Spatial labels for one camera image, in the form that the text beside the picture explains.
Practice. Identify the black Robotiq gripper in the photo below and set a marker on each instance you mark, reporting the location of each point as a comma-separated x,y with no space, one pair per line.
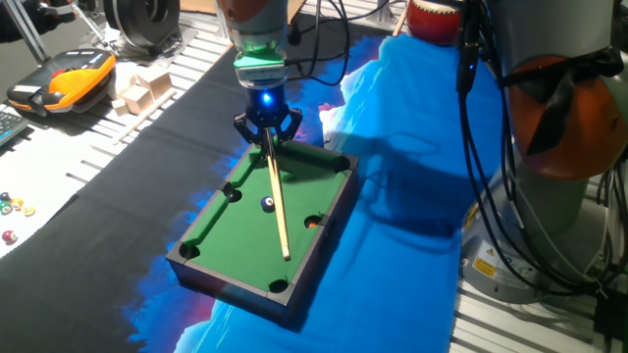
266,105

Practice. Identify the dark blue pool ball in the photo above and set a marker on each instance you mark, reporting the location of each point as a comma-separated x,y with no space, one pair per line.
267,204

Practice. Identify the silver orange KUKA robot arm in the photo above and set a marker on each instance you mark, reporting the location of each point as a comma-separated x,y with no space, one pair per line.
564,122

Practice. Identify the dark sleeved forearm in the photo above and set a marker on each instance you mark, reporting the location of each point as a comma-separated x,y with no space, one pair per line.
19,27

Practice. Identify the orange red pool ball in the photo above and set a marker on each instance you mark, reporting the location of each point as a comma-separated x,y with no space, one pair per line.
312,224

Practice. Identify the mini pool table green felt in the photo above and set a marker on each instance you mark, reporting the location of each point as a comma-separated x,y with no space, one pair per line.
245,235

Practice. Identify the small yellow pool ball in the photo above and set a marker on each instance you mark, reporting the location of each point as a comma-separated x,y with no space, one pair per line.
28,210

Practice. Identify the small orange pool ball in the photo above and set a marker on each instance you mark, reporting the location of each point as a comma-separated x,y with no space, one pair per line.
17,202

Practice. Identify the small black pool ball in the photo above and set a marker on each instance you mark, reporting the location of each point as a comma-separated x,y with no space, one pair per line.
5,196

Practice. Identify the small green pool ball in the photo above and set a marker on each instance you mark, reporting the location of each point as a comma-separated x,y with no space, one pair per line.
5,208

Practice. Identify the small red pool ball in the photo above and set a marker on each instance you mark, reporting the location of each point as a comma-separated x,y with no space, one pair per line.
9,237

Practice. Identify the large wooden cube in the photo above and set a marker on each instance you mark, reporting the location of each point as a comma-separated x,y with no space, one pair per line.
156,83

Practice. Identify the wooden blocks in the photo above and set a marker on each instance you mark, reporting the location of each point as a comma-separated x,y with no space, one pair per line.
144,116

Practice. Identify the medium wooden cube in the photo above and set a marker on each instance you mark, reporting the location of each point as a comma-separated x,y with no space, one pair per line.
136,99

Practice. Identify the small wooden block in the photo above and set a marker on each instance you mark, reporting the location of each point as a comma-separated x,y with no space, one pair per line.
120,107

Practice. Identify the blue black printed cloth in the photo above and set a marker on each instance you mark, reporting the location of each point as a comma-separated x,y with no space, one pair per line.
392,220

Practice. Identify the black round reel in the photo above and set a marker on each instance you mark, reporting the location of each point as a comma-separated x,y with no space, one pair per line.
142,19

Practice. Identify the wooden drumstick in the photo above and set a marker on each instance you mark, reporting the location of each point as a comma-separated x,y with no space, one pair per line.
400,22

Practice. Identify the red drum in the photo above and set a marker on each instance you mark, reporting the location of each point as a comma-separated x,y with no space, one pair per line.
434,22

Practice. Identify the thin metal rod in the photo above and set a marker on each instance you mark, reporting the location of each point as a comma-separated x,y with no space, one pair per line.
90,27

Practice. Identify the orange black teach pendant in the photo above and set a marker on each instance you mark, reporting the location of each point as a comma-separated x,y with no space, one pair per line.
64,81

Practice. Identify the grey metal pole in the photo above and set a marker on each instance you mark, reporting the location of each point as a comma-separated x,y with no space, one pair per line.
27,36

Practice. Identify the black computer keyboard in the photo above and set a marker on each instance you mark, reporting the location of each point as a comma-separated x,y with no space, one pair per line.
10,126

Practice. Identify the black box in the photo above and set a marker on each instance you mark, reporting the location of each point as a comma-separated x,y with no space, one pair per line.
611,314

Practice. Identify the green camera mount adapter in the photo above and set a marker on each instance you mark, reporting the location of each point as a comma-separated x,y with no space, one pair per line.
260,66

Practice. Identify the silver metal post base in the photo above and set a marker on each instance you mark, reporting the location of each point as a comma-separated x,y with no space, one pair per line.
385,12

